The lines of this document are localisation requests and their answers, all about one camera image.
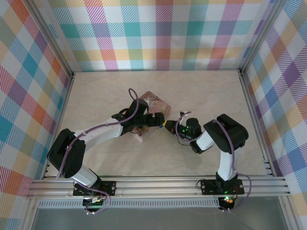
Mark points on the pink illustrated tin box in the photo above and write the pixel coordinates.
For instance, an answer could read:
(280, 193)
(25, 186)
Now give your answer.
(161, 106)

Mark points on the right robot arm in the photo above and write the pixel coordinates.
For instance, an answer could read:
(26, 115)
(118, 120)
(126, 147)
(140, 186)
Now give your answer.
(227, 134)

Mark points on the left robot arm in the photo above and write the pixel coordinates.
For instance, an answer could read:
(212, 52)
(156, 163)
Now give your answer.
(64, 153)

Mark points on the small lit connector board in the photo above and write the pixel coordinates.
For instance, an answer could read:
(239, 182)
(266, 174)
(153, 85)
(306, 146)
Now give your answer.
(227, 200)

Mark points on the green terminal connector board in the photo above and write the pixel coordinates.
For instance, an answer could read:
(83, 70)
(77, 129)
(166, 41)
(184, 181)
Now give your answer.
(96, 204)

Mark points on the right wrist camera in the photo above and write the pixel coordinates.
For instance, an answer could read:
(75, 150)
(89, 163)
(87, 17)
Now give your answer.
(184, 114)

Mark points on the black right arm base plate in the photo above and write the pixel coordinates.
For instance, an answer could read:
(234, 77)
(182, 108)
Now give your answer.
(208, 187)

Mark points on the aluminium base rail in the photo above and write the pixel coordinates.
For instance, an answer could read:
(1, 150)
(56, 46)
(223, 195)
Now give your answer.
(156, 185)

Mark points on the aluminium side rail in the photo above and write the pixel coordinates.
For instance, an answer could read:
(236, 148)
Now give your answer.
(251, 107)
(67, 100)

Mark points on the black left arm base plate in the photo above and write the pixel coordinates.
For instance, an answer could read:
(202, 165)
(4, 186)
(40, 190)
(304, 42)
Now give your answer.
(110, 188)

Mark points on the aluminium frame post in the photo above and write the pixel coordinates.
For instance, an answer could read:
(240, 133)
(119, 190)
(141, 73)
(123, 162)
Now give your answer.
(261, 36)
(51, 38)

